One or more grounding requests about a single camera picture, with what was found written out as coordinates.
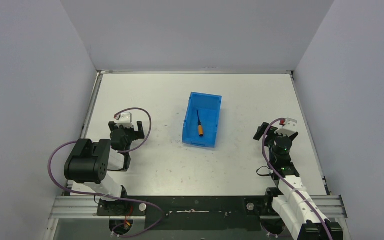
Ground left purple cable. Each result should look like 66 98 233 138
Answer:
47 107 165 239

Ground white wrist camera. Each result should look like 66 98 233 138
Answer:
275 118 298 137
115 112 132 126

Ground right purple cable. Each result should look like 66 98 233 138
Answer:
261 117 334 240

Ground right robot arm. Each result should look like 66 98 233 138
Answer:
253 118 344 240

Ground orange handled screwdriver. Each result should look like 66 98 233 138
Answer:
196 109 204 137

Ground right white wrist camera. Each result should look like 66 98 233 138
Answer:
275 118 298 137

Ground purple cable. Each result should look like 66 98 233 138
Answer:
261 117 334 240
47 107 165 239

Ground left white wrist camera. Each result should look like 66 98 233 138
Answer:
115 112 132 126

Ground aluminium front rail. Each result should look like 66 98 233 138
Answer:
49 195 348 220

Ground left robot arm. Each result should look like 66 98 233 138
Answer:
64 121 145 216

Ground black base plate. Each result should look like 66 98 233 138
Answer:
96 195 280 232

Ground blue plastic bin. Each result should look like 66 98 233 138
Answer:
182 92 222 148

